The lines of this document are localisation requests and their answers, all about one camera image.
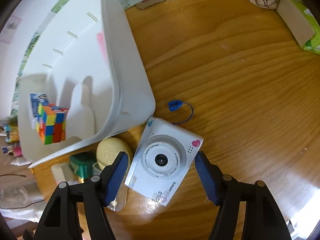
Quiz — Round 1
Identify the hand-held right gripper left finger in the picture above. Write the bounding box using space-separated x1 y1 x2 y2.
32 151 130 240

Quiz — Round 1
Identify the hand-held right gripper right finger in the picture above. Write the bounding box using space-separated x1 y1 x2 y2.
194 151 292 240

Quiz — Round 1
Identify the clear case with stickers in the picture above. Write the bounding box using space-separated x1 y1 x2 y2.
92 162 128 212

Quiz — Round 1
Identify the gold round tin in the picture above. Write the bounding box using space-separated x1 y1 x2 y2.
96 138 133 178

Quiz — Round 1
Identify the white toy camera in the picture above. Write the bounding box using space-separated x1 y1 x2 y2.
124 100 203 207

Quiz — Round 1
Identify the white curved plastic holder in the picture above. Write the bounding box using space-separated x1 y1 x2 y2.
65 82 97 138

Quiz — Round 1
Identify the colourful puzzle cube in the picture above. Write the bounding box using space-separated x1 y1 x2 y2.
37 102 69 145

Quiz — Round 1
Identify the white plastic bin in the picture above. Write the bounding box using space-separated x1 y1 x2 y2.
16 0 156 168

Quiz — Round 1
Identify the clear box with blue label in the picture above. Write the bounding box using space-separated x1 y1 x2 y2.
29 93 48 130

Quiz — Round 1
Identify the green jar with gold lid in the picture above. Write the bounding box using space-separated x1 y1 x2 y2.
69 152 98 178

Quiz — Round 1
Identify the beige square bottle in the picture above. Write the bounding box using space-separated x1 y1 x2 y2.
51 162 78 183

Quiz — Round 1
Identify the grey white patterned cloth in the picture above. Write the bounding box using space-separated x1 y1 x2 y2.
0 180 48 228

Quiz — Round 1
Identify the pink printed packet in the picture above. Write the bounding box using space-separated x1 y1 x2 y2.
12 142 23 158

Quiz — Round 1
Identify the yellow orange printed pouch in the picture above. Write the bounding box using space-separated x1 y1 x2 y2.
4 124 20 143

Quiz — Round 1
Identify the green tissue pack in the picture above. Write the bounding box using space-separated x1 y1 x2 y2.
276 0 320 54

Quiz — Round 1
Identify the pink wall card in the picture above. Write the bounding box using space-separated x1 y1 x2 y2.
0 15 22 44

